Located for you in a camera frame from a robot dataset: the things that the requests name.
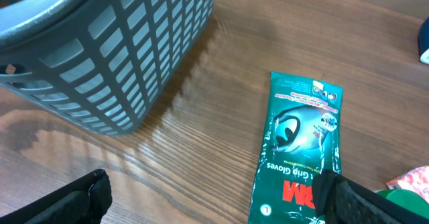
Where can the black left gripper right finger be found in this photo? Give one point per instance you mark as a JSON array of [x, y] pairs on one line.
[[341, 200]]

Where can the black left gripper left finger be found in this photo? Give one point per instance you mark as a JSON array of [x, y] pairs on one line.
[[85, 200]]

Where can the green lid clear jar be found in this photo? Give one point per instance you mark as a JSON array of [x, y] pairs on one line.
[[406, 199]]

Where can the green foil snack bag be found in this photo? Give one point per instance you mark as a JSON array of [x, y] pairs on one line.
[[301, 138]]

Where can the red white tissue packet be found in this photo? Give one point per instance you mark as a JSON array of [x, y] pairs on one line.
[[415, 180]]

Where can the white barcode scanner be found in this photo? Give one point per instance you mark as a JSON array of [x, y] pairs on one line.
[[423, 41]]

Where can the grey plastic mesh basket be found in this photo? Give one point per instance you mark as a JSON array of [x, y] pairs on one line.
[[99, 64]]

